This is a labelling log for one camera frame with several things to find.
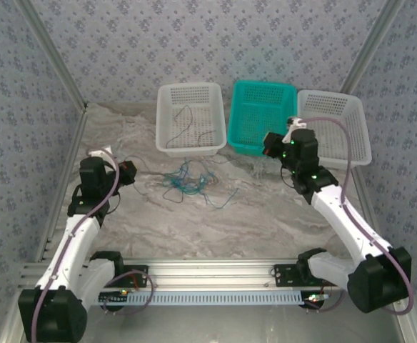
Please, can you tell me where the white perforated plastic basket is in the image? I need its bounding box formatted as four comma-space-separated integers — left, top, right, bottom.
155, 82, 228, 159
296, 89, 373, 168

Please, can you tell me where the teal perforated plastic basket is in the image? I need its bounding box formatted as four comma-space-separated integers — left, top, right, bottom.
227, 79, 298, 161

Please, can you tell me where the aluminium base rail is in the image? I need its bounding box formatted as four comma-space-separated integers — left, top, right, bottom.
21, 259, 351, 291

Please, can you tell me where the aluminium frame post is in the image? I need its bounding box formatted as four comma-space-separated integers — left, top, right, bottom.
15, 0, 90, 111
338, 0, 408, 96

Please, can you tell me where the short thin dark wire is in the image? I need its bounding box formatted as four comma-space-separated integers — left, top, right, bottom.
196, 129, 217, 148

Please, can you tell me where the white slotted cable duct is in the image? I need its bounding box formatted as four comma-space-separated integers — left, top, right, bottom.
94, 291, 308, 307

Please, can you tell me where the small LED controller board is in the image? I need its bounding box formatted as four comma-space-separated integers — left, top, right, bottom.
99, 289, 130, 307
303, 292, 329, 309

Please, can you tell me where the long thin dark wire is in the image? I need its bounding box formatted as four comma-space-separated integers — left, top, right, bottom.
165, 104, 195, 149

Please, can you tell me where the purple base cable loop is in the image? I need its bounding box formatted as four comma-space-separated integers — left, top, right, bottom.
303, 285, 347, 314
101, 269, 156, 317

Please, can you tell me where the aluminium side rail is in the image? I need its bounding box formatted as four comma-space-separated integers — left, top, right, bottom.
35, 103, 90, 264
351, 166, 379, 240

